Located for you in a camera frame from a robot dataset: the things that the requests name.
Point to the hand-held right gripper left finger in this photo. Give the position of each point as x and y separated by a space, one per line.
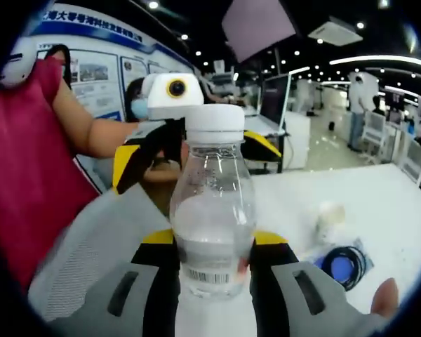
158 281

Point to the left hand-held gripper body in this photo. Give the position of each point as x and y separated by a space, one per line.
175 102

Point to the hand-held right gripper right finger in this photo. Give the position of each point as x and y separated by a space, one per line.
266 288

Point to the clear plastic water bottle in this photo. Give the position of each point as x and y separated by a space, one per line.
210 196

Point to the blue mouse pad bag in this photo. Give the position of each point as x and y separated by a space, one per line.
340 267

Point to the white paper cup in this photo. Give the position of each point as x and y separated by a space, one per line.
331 217

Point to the person's right hand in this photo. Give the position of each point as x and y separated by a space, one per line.
386 298

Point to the white cabinet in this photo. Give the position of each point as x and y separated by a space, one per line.
298 140

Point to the desk monitor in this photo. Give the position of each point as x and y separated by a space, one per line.
275 98

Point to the grey mesh chair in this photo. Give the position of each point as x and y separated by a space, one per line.
84 228

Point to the hanging purple screen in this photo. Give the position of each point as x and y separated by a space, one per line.
258 28

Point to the white office chair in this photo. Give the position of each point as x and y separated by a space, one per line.
375 131
414 161

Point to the white table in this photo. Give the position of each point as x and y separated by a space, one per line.
372 196

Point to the ceiling air vent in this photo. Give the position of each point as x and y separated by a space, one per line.
335 31

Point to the curved ceiling light strip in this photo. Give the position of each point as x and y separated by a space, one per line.
375 60

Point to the white worn device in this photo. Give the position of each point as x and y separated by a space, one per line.
17 66

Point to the wall poster board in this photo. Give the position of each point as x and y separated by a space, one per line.
94 77

